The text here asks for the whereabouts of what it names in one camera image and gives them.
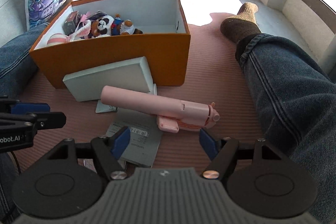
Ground dark maroon small box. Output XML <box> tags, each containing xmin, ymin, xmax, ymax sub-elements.
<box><xmin>63</xmin><ymin>11</ymin><xmax>80</xmax><ymax>35</ymax></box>

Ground pink striped plush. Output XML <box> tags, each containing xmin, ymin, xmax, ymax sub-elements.
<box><xmin>46</xmin><ymin>33</ymin><xmax>70</xmax><ymax>47</ymax></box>

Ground leg in jeans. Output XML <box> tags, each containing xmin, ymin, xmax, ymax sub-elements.
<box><xmin>236</xmin><ymin>34</ymin><xmax>335</xmax><ymax>223</ymax></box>
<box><xmin>0</xmin><ymin>23</ymin><xmax>49</xmax><ymax>98</ymax></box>

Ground right leg in jeans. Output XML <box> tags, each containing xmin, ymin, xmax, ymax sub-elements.
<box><xmin>236</xmin><ymin>34</ymin><xmax>335</xmax><ymax>223</ymax></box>

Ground red panda plush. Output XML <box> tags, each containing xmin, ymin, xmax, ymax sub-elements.
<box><xmin>88</xmin><ymin>15</ymin><xmax>114</xmax><ymax>39</ymax></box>

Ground orange cardboard storage box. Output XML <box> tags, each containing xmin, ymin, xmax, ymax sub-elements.
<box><xmin>29</xmin><ymin>0</ymin><xmax>191</xmax><ymax>88</ymax></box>

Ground left leg in jeans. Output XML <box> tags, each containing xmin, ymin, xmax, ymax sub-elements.
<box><xmin>0</xmin><ymin>23</ymin><xmax>49</xmax><ymax>98</ymax></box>

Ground pink selfie stick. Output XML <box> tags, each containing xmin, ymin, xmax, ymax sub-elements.
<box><xmin>101</xmin><ymin>86</ymin><xmax>220</xmax><ymax>133</ymax></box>

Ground bear plush white hood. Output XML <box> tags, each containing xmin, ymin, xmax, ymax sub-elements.
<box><xmin>111</xmin><ymin>14</ymin><xmax>143</xmax><ymax>36</ymax></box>

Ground brown right sock foot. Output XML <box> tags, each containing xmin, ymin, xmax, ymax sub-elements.
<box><xmin>220</xmin><ymin>2</ymin><xmax>261</xmax><ymax>44</ymax></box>

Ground grey package with label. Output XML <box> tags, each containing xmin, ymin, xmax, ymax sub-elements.
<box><xmin>106</xmin><ymin>108</ymin><xmax>163</xmax><ymax>168</ymax></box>

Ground pink white bunny plush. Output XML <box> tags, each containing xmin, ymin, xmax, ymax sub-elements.
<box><xmin>67</xmin><ymin>12</ymin><xmax>91</xmax><ymax>42</ymax></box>

